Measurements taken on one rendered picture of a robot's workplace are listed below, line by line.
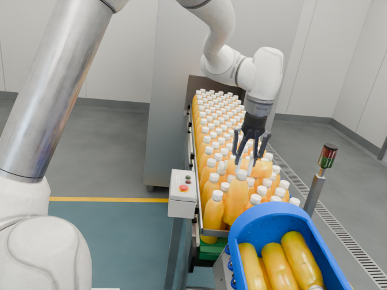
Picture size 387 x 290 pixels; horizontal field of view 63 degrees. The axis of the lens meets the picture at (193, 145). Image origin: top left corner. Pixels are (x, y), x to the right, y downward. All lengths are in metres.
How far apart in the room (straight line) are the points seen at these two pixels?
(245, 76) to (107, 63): 4.18
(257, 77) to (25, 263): 0.77
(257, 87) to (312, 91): 5.05
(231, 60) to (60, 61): 0.57
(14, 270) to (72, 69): 0.35
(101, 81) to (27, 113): 4.54
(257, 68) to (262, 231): 0.52
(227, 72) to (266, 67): 0.13
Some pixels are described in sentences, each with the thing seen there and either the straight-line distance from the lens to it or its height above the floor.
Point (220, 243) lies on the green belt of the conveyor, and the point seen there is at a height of 0.90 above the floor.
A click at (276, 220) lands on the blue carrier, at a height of 1.16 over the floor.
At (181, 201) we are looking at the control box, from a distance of 1.19.
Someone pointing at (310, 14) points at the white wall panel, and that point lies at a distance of 5.70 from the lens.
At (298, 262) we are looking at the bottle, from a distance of 0.98.
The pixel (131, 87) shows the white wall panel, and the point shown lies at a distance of 5.17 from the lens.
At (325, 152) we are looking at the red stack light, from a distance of 1.52.
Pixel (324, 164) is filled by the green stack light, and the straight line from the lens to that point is 1.54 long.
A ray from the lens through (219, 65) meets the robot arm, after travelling 1.03.
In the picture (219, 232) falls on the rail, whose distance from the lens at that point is 1.25.
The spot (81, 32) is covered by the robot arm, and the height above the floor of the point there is 1.68.
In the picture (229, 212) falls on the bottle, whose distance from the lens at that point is 1.22.
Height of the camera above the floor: 1.76
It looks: 24 degrees down
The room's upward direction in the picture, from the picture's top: 9 degrees clockwise
